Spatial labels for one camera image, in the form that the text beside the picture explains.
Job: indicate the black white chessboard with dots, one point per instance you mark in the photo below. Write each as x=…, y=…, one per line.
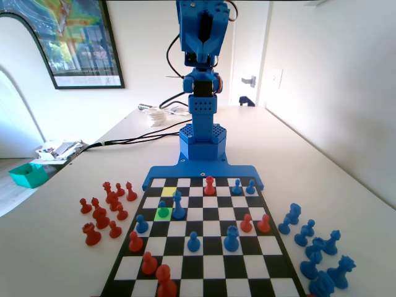
x=210, y=229

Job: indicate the red chess rook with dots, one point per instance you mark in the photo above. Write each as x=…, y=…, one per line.
x=91, y=236
x=209, y=188

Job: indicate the white stacked plastic parts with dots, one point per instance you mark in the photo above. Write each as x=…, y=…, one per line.
x=156, y=117

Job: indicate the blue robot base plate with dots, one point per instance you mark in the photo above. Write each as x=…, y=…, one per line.
x=173, y=171

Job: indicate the white paper pile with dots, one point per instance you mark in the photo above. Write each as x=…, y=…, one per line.
x=62, y=150

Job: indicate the black framed map poster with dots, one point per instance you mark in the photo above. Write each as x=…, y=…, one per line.
x=80, y=46

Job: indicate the red chess pawn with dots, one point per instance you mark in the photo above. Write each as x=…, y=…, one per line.
x=114, y=231
x=149, y=266
x=264, y=226
x=246, y=226
x=119, y=191
x=165, y=284
x=135, y=244
x=121, y=214
x=85, y=208

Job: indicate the red chess queen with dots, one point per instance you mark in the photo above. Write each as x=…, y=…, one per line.
x=107, y=189

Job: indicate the blue chess pawn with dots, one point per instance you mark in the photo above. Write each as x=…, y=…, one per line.
x=162, y=205
x=284, y=228
x=236, y=188
x=141, y=227
x=301, y=239
x=250, y=189
x=193, y=244

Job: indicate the silver metal cylinder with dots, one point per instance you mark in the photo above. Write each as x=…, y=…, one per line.
x=143, y=106

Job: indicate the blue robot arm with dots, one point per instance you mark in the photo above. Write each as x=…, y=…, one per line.
x=202, y=123

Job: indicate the blue chess king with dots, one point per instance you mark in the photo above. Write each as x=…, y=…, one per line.
x=178, y=212

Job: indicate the blue table clamp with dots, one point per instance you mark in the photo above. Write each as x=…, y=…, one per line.
x=246, y=101

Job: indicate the white arched panel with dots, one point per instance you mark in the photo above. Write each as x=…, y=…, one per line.
x=15, y=123

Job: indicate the white door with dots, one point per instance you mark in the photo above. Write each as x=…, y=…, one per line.
x=247, y=46

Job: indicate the teal plastic bin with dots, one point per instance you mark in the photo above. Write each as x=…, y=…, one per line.
x=28, y=178

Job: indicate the red chess bishop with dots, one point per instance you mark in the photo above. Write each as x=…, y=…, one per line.
x=95, y=204
x=130, y=195

